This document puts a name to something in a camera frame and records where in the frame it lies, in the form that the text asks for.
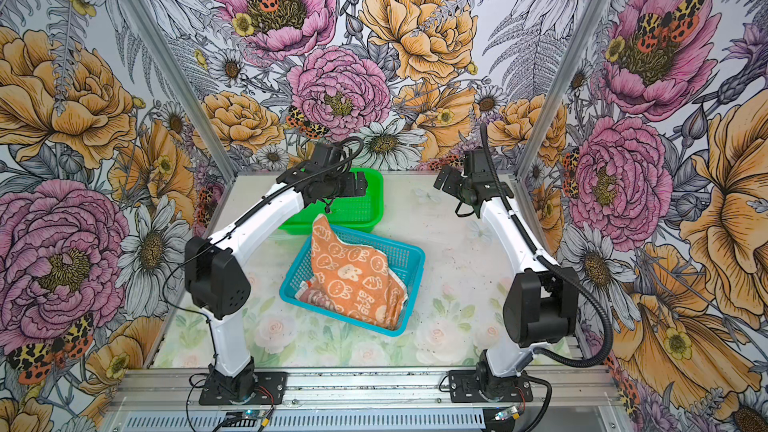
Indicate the aluminium front rail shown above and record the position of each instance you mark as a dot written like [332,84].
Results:
[379,388]

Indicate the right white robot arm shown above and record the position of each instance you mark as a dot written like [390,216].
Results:
[540,307]

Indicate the aluminium corner post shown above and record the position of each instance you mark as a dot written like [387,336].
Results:
[583,30]
[146,26]

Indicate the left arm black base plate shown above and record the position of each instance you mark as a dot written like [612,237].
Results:
[248,388]

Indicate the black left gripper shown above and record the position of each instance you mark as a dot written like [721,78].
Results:
[349,190]

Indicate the aluminium corner post left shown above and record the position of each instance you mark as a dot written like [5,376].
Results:
[146,26]

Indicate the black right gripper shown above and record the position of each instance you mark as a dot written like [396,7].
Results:
[453,175]

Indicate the orange bunny towel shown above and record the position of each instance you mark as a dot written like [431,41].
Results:
[354,281]

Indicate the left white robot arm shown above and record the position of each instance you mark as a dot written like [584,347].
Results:
[213,267]

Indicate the white vented cable duct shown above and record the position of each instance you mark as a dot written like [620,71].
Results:
[462,419]

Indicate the small green circuit board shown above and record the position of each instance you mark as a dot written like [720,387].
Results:
[247,419]

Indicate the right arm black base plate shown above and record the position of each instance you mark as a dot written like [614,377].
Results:
[471,386]

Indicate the green plastic basket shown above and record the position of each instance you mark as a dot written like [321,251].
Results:
[358,213]

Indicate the aluminium corner post right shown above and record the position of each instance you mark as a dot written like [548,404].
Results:
[583,30]

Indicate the teal plastic basket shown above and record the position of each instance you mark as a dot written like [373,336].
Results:
[405,260]

